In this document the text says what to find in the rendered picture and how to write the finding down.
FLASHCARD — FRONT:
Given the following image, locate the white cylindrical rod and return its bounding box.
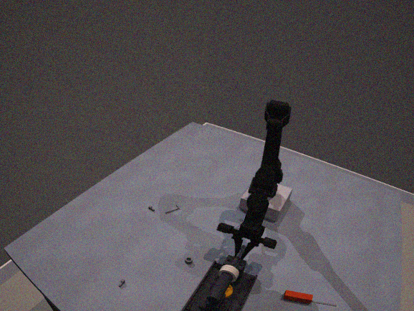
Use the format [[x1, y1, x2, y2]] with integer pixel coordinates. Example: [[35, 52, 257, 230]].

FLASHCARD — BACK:
[[236, 245, 246, 258]]

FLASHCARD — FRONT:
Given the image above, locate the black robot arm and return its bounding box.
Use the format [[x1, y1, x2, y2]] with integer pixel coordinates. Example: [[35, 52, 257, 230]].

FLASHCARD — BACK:
[[238, 100, 291, 240]]

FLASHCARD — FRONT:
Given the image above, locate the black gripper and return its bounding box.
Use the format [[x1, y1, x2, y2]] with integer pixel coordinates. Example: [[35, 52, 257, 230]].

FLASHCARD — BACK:
[[216, 212, 277, 259]]

